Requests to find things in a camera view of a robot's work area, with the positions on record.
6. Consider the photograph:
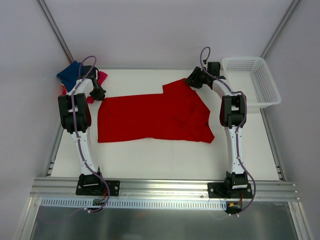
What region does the red t shirt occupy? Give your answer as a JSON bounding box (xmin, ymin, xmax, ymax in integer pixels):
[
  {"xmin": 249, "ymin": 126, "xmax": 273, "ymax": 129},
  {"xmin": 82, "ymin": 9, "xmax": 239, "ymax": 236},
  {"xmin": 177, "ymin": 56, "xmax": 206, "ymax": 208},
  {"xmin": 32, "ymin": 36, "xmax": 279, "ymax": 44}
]
[{"xmin": 97, "ymin": 79, "xmax": 215, "ymax": 144}]

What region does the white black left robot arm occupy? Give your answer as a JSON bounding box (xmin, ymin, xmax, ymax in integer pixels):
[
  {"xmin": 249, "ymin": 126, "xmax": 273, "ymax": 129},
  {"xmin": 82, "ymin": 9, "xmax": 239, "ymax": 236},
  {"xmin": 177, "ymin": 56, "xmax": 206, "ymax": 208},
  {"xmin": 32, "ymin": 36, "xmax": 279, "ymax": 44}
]
[{"xmin": 57, "ymin": 62, "xmax": 106, "ymax": 195}]

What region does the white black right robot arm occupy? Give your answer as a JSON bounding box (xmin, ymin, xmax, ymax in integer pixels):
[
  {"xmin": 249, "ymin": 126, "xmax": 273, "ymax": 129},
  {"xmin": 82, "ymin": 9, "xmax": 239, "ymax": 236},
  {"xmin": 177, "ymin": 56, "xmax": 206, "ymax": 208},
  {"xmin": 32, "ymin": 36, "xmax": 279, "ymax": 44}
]
[{"xmin": 185, "ymin": 66, "xmax": 250, "ymax": 199}]

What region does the white perforated plastic basket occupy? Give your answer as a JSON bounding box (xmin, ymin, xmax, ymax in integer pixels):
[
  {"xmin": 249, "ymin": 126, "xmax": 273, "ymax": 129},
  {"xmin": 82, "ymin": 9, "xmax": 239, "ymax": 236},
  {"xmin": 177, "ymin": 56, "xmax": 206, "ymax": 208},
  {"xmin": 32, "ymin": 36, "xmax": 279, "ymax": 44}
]
[{"xmin": 222, "ymin": 56, "xmax": 282, "ymax": 109}]

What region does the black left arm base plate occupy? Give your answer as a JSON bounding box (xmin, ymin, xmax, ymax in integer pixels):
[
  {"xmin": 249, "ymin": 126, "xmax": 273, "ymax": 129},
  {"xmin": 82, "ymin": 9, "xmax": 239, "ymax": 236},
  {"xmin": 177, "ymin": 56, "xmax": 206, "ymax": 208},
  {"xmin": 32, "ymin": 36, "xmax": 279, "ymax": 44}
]
[{"xmin": 75, "ymin": 177, "xmax": 121, "ymax": 197}]

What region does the left aluminium corner post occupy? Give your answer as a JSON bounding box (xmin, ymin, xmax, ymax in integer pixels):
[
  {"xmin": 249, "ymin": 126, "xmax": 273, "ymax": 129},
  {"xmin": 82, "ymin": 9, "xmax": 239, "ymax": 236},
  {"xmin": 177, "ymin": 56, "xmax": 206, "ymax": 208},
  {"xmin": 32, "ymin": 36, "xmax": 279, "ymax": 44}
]
[{"xmin": 36, "ymin": 0, "xmax": 74, "ymax": 64}]

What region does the aluminium corner post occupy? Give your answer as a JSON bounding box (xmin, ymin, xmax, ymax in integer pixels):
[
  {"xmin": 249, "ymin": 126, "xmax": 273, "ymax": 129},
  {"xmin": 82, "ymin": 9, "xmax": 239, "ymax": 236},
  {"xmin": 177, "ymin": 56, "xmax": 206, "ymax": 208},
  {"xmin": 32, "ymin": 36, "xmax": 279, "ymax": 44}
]
[
  {"xmin": 36, "ymin": 0, "xmax": 74, "ymax": 64},
  {"xmin": 260, "ymin": 0, "xmax": 302, "ymax": 59}
]

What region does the aluminium extrusion mounting rail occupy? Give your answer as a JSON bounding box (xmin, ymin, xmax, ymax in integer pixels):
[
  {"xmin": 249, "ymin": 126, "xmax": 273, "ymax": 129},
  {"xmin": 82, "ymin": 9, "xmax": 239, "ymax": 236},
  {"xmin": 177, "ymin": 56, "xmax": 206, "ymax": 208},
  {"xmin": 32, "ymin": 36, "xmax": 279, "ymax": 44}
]
[{"xmin": 29, "ymin": 177, "xmax": 301, "ymax": 202}]

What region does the white slotted cable duct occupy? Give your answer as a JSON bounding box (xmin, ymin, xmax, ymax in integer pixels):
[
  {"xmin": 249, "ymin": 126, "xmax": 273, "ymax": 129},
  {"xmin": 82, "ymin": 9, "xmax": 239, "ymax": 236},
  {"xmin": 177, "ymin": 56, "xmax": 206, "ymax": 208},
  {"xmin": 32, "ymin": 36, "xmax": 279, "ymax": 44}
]
[{"xmin": 40, "ymin": 197, "xmax": 227, "ymax": 211}]

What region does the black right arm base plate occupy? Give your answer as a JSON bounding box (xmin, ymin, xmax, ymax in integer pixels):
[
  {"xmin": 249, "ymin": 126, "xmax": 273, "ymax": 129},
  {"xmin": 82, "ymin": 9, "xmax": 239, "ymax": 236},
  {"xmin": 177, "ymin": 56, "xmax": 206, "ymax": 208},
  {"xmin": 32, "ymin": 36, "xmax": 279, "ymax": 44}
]
[{"xmin": 207, "ymin": 182, "xmax": 253, "ymax": 199}]

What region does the right aluminium corner post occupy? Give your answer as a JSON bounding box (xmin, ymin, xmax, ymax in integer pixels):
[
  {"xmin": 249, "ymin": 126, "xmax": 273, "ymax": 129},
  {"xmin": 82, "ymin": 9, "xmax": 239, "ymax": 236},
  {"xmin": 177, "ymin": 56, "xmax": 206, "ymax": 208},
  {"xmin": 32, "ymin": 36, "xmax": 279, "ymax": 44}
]
[{"xmin": 260, "ymin": 0, "xmax": 302, "ymax": 59}]

